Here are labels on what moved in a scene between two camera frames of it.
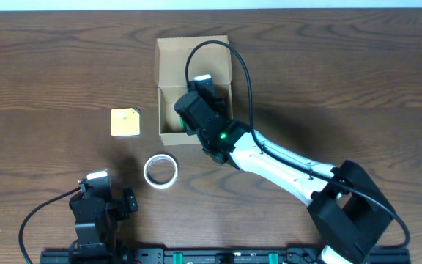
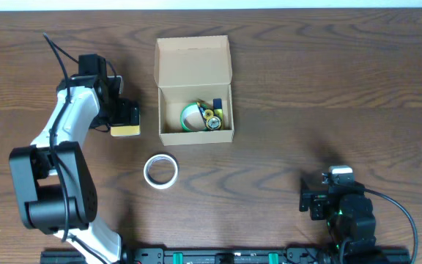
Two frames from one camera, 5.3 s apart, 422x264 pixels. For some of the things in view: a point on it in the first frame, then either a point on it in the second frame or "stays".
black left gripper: x=120 y=203 to x=127 y=112
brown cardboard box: x=171 y=55 stays
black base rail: x=116 y=255 stays
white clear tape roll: x=154 y=183 stays
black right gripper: x=220 y=108 to x=318 y=202
